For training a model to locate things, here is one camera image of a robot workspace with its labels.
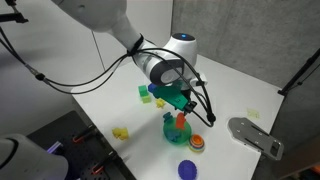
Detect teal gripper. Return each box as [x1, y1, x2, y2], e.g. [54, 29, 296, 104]
[152, 83, 198, 117]

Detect orange toy figure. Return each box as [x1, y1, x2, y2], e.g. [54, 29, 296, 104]
[175, 112, 187, 130]

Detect teal toy figure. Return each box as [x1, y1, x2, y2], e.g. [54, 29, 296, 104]
[162, 111, 173, 124]

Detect green translucent bowl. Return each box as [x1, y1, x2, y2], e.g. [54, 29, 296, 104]
[162, 119, 193, 146]

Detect yellow star toy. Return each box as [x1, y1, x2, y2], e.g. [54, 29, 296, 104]
[155, 98, 167, 110]

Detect blue toy figure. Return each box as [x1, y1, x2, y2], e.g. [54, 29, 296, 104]
[166, 130, 181, 141]

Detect blue toy block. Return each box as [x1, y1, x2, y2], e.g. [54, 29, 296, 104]
[147, 83, 158, 94]

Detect blue ridged round toy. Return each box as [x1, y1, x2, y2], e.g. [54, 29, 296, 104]
[177, 159, 200, 180]

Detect yellow toy animal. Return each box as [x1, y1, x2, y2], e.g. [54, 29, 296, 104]
[111, 127, 130, 141]

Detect rainbow stacking cups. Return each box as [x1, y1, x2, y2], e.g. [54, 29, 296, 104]
[188, 133, 206, 154]

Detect pale yellow sticker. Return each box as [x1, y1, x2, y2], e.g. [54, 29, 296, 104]
[247, 107, 261, 120]

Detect grey metal plate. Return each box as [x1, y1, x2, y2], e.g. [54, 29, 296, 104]
[227, 117, 285, 162]

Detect black tripod stand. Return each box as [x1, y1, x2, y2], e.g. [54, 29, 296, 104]
[277, 47, 320, 97]

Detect black perforated mounting board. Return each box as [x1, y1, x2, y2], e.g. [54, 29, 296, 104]
[26, 110, 136, 180]

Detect black cable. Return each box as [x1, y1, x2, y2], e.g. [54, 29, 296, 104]
[0, 26, 216, 128]
[0, 36, 217, 128]

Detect black arm strap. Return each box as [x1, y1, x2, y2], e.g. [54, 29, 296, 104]
[127, 34, 145, 58]

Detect black clamp orange handle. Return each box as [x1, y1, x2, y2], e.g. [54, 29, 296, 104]
[90, 151, 119, 176]
[72, 123, 98, 144]

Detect purple lit bracket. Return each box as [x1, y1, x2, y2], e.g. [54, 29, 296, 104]
[46, 140, 64, 155]

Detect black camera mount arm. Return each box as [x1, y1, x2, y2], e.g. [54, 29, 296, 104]
[0, 0, 29, 24]

